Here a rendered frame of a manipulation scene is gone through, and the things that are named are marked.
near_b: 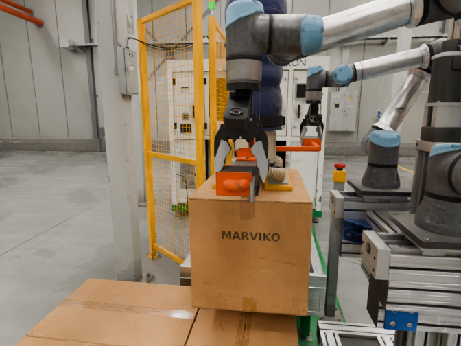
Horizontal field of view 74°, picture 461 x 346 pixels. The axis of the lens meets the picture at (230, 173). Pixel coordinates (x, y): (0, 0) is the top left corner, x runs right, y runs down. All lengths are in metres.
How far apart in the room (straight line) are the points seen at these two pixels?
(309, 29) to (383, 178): 0.87
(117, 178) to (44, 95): 10.56
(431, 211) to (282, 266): 0.46
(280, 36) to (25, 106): 12.81
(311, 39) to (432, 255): 0.64
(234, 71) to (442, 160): 0.58
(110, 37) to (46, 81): 10.47
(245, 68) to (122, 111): 1.72
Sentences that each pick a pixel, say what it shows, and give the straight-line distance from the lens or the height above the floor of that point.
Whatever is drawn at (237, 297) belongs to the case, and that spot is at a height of 0.73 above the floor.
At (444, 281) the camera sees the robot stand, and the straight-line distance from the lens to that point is 1.02.
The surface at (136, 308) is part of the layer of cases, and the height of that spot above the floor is 0.54.
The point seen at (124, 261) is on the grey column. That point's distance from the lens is 2.57.
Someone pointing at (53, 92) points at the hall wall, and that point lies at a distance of 12.61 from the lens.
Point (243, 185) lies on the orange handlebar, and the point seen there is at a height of 1.21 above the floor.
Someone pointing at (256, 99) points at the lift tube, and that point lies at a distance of 1.14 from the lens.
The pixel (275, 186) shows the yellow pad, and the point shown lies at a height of 1.09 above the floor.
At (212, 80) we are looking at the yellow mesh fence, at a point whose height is 1.61.
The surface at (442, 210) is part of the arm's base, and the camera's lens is 0.96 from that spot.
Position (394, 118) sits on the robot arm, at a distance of 1.55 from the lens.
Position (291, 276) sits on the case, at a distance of 1.08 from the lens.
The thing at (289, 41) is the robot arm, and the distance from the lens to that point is 0.66.
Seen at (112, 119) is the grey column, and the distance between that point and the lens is 2.32.
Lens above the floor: 1.35
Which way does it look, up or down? 11 degrees down
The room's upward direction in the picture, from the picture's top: straight up
